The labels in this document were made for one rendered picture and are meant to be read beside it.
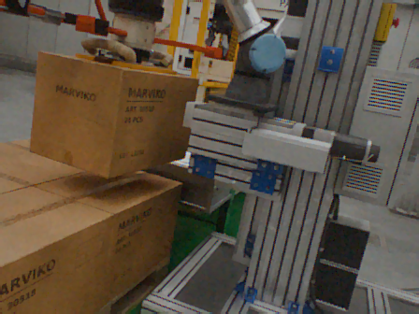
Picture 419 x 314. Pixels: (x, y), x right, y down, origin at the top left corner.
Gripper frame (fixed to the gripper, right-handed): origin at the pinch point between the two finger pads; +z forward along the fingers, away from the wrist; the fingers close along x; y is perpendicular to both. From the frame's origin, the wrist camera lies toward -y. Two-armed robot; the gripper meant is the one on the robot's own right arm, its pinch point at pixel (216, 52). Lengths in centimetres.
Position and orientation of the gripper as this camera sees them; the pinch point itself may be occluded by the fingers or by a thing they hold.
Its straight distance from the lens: 191.8
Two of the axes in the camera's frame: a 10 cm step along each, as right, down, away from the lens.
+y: -4.2, 1.1, -9.0
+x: 8.9, 2.5, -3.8
